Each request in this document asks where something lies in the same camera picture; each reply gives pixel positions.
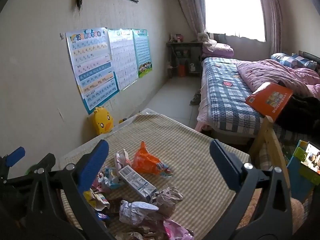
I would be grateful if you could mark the pink snack packet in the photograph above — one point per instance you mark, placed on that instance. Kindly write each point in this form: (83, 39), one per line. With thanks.
(176, 230)

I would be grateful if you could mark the blue green toy board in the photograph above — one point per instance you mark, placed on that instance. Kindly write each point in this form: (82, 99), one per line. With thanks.
(296, 180)

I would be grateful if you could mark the blue white wrapper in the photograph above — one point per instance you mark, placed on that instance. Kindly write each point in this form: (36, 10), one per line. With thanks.
(112, 178)

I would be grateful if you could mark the yellow duck toy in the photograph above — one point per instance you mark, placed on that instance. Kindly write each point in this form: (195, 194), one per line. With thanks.
(102, 120)

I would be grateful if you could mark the white chart wall poster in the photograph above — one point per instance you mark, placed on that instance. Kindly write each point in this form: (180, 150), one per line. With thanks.
(125, 60)

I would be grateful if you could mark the black clothing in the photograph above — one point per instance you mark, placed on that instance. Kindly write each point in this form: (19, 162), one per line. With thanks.
(302, 115)

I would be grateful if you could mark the orange snack packet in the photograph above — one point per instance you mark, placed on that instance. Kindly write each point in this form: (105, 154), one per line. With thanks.
(147, 161)

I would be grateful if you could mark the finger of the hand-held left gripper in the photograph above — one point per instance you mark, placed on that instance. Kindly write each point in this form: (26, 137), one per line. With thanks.
(47, 162)
(15, 156)

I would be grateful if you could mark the pink patterned curtain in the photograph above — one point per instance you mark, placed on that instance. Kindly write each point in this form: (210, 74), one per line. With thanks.
(190, 7)
(274, 22)

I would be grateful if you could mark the green-bordered chart wall poster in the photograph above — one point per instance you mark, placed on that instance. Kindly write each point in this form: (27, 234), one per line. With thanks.
(143, 52)

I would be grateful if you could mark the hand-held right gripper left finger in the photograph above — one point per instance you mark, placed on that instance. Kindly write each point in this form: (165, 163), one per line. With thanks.
(93, 165)

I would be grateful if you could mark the white drink carton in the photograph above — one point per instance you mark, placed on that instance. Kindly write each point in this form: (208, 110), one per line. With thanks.
(136, 181)

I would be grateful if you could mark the green striped tablecloth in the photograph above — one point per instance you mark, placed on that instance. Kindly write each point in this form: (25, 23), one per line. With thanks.
(180, 140)

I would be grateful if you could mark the crumpled white wrapper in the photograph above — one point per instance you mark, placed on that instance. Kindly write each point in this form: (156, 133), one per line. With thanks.
(136, 211)

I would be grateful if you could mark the blue plaid pillow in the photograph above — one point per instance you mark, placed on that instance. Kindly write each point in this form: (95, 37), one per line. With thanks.
(291, 60)

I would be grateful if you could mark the yellow blue toy vehicle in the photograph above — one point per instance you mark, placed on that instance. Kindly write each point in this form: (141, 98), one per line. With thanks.
(123, 120)

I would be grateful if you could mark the black headboard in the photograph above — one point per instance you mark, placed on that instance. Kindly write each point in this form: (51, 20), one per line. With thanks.
(311, 57)

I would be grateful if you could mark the pair of shoes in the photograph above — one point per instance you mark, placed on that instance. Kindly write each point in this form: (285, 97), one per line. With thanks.
(195, 98)

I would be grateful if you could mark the dark shelf unit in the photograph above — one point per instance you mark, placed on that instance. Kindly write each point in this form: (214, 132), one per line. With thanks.
(183, 55)

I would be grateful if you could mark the bright window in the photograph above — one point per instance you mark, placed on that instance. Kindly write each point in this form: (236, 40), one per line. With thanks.
(233, 7)

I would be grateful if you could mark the orange book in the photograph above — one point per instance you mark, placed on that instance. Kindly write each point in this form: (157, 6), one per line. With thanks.
(271, 100)

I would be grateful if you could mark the blue plaid bed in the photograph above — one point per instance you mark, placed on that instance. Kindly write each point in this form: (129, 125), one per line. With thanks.
(225, 97)

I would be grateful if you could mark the yellow wrapper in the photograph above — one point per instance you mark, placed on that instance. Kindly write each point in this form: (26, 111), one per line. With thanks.
(93, 200)

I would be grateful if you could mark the folded pink quilt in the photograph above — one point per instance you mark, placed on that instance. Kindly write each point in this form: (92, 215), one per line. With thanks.
(217, 48)

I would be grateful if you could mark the wooden frame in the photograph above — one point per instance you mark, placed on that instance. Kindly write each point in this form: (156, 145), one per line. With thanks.
(268, 130)

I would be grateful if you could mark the red box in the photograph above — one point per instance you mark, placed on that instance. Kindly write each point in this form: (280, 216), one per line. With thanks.
(182, 70)

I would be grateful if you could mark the crumpled brownish paper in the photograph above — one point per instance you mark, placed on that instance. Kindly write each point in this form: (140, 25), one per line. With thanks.
(168, 200)

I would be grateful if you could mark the beige fluffy rug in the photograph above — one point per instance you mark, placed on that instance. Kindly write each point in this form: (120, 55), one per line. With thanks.
(297, 212)

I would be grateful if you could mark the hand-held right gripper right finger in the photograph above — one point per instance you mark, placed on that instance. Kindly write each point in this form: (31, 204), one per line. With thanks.
(225, 166)

